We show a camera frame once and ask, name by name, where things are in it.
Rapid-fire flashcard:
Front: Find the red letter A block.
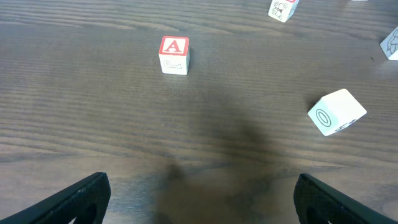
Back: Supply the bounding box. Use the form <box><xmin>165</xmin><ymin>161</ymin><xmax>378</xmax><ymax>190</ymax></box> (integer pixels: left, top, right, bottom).
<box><xmin>159</xmin><ymin>35</ymin><xmax>190</xmax><ymax>75</ymax></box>

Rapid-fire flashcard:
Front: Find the red letter I block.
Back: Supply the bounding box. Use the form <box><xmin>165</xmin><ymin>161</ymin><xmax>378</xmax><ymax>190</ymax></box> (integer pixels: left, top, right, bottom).
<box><xmin>380</xmin><ymin>27</ymin><xmax>398</xmax><ymax>61</ymax></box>

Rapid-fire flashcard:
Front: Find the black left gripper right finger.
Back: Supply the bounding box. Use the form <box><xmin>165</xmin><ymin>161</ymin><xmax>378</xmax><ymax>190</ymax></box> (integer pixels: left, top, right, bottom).
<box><xmin>293</xmin><ymin>173</ymin><xmax>397</xmax><ymax>224</ymax></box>

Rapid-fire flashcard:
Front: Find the red letter E block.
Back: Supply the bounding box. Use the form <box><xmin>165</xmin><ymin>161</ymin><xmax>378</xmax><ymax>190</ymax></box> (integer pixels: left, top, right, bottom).
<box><xmin>268</xmin><ymin>0</ymin><xmax>300</xmax><ymax>22</ymax></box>

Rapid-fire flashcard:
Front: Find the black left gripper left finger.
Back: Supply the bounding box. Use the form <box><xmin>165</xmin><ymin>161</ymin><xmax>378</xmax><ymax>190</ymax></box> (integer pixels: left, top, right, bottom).
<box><xmin>1</xmin><ymin>172</ymin><xmax>111</xmax><ymax>224</ymax></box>

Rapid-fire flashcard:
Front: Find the yellow wooden block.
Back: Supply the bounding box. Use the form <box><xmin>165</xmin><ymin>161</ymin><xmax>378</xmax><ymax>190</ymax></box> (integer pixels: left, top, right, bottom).
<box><xmin>308</xmin><ymin>88</ymin><xmax>367</xmax><ymax>136</ymax></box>

